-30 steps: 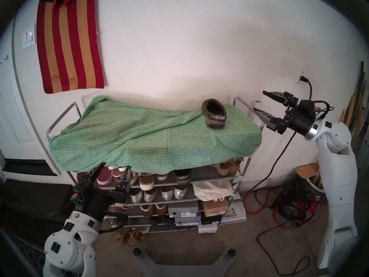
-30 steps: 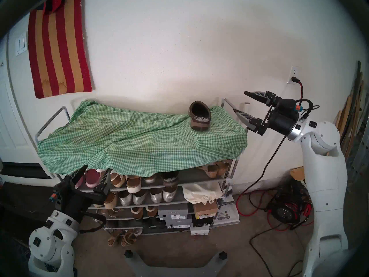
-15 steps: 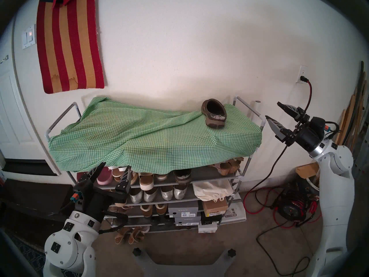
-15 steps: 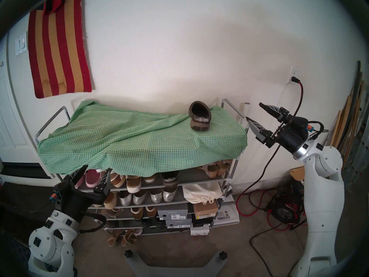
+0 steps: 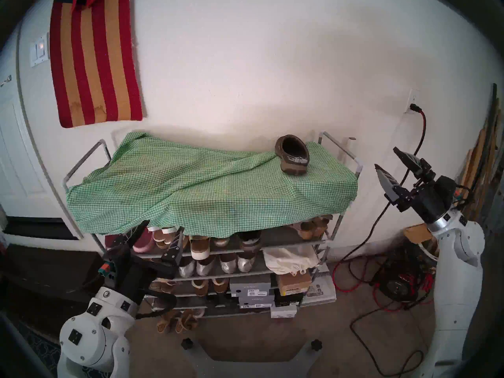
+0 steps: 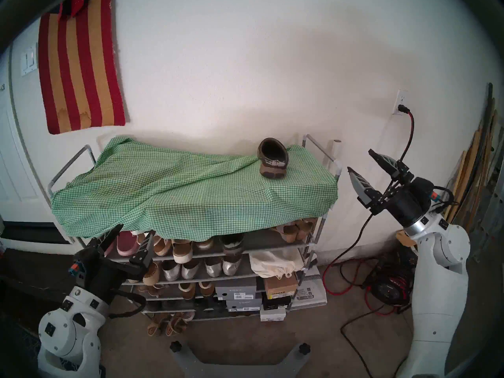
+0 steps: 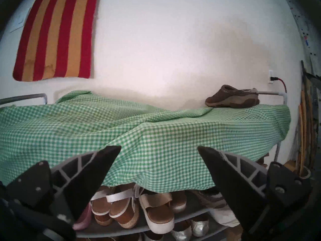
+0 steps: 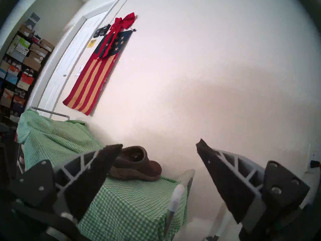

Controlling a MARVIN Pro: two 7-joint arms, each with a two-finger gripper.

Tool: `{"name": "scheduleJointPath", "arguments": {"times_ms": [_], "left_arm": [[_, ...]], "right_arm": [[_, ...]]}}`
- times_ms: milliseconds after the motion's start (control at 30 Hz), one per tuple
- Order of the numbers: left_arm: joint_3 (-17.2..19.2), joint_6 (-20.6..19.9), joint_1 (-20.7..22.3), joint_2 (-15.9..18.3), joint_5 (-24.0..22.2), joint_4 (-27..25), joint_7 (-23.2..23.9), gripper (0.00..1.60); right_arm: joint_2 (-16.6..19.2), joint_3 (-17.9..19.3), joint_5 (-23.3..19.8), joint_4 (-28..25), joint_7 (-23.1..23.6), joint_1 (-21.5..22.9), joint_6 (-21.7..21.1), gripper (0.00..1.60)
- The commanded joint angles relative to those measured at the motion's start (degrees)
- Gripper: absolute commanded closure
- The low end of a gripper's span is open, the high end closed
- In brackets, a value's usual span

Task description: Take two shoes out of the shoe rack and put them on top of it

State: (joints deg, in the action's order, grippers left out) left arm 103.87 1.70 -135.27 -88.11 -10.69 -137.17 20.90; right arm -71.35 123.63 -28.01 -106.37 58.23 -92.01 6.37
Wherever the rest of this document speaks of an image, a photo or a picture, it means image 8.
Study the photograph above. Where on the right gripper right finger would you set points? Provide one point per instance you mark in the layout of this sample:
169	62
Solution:
230	182

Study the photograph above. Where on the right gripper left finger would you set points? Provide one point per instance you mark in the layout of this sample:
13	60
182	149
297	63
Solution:
80	182

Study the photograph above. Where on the brown suede clog shoe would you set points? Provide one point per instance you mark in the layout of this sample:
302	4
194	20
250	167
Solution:
140	167

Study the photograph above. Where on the red orange shoe box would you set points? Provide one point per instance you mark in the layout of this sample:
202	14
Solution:
27	79

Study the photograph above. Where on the blue shoe box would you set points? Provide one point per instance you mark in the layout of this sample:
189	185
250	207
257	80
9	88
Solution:
11	78

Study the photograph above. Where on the white green shoe box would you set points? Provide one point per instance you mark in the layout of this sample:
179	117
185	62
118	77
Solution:
23	46

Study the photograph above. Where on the grey shoe box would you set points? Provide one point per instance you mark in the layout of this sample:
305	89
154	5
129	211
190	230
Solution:
32	20

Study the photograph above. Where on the green gingham cloth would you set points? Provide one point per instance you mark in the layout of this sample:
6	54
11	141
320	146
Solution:
62	142

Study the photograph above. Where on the red tan striped flag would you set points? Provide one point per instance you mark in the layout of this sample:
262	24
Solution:
87	87

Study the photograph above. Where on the brown cardboard box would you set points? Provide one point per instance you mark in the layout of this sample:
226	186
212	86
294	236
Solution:
47	45
38	50
32	64

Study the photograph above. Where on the white panel door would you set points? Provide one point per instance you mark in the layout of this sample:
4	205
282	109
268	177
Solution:
70	54

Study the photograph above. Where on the red ribbon bow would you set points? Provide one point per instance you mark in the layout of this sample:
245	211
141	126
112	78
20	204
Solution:
125	20

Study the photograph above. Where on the white wall outlet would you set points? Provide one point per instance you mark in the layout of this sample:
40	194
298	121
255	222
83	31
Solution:
312	152

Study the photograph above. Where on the white light switch plate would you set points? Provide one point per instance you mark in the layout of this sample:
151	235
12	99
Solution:
79	71

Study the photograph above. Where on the yellow wall sign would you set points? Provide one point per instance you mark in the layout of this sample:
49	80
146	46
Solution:
91	43

